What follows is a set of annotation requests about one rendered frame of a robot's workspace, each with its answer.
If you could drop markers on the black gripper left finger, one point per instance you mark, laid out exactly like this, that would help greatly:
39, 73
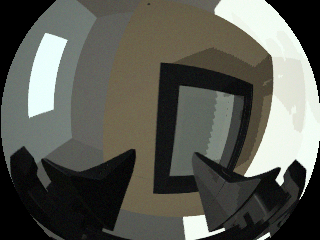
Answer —
101, 189

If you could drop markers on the tan flat rectangular board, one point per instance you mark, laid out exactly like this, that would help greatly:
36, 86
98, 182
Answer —
162, 31

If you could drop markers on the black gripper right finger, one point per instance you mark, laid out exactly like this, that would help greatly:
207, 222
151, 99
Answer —
223, 193

